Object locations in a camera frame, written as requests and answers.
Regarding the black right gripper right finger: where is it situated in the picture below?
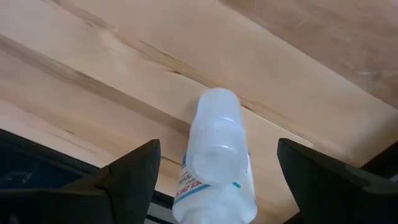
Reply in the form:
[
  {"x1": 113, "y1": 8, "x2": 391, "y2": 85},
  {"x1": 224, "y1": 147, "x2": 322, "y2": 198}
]
[{"x1": 277, "y1": 139, "x2": 398, "y2": 224}]

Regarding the white bottle with translucent cap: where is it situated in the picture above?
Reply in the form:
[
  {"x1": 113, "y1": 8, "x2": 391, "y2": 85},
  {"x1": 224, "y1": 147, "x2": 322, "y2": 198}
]
[{"x1": 172, "y1": 87, "x2": 259, "y2": 224}]

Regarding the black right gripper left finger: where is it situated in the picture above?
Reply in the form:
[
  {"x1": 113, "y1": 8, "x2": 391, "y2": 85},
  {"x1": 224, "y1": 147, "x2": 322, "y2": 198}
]
[{"x1": 0, "y1": 139, "x2": 162, "y2": 224}]

